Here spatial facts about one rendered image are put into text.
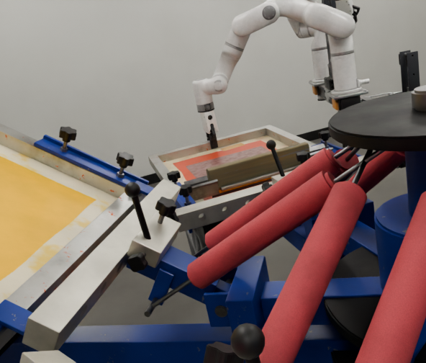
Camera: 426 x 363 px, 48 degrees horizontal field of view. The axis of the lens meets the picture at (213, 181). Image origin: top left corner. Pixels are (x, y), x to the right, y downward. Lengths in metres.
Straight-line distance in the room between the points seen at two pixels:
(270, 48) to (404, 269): 5.04
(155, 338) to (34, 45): 4.34
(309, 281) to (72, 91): 4.64
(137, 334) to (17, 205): 0.38
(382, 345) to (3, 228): 0.74
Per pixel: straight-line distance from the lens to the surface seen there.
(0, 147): 1.32
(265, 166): 1.57
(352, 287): 0.89
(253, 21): 1.95
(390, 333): 0.55
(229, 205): 1.29
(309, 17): 1.95
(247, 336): 0.39
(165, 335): 1.02
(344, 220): 0.65
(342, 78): 2.05
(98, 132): 5.17
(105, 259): 0.86
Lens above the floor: 1.49
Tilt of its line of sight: 18 degrees down
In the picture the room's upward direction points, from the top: 12 degrees counter-clockwise
